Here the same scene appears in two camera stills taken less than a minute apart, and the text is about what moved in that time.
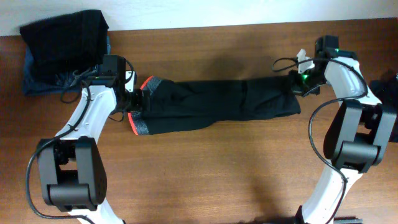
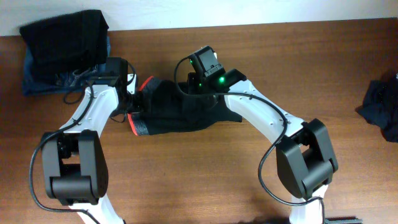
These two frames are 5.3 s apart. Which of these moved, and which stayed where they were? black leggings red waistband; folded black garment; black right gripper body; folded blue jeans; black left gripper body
Moved: black leggings red waistband; black right gripper body
Stayed: folded black garment; black left gripper body; folded blue jeans
